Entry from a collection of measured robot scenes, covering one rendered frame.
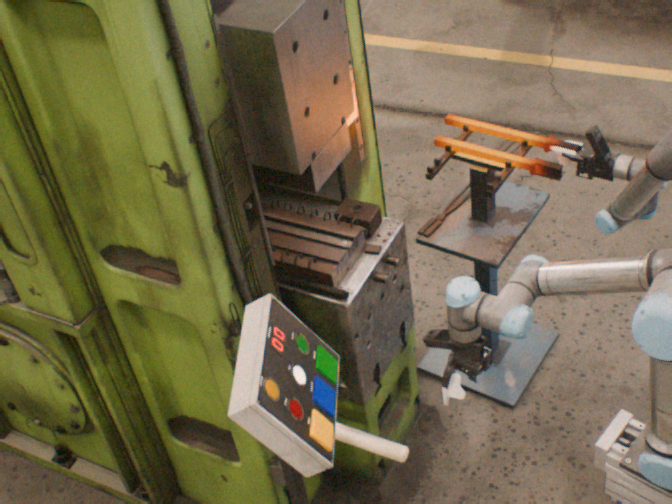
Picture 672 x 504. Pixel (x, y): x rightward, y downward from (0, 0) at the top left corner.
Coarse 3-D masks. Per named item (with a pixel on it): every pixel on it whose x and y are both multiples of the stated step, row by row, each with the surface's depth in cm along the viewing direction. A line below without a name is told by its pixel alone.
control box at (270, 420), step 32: (256, 320) 227; (288, 320) 232; (256, 352) 218; (288, 352) 226; (256, 384) 210; (288, 384) 220; (256, 416) 209; (288, 416) 214; (288, 448) 216; (320, 448) 219
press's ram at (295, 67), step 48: (240, 0) 223; (288, 0) 220; (336, 0) 232; (240, 48) 218; (288, 48) 218; (336, 48) 238; (240, 96) 228; (288, 96) 222; (336, 96) 244; (288, 144) 231
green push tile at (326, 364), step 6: (318, 348) 237; (318, 354) 236; (324, 354) 238; (318, 360) 234; (324, 360) 236; (330, 360) 239; (336, 360) 241; (318, 366) 233; (324, 366) 235; (330, 366) 238; (336, 366) 240; (324, 372) 234; (330, 372) 236; (336, 372) 239; (330, 378) 235; (336, 378) 238
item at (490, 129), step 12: (456, 120) 315; (468, 120) 314; (480, 132) 312; (492, 132) 309; (504, 132) 307; (516, 132) 306; (540, 144) 301; (552, 144) 298; (564, 144) 297; (576, 144) 296
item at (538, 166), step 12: (444, 144) 307; (456, 144) 305; (468, 144) 304; (480, 156) 302; (492, 156) 299; (504, 156) 297; (516, 156) 297; (528, 168) 294; (540, 168) 292; (552, 168) 289
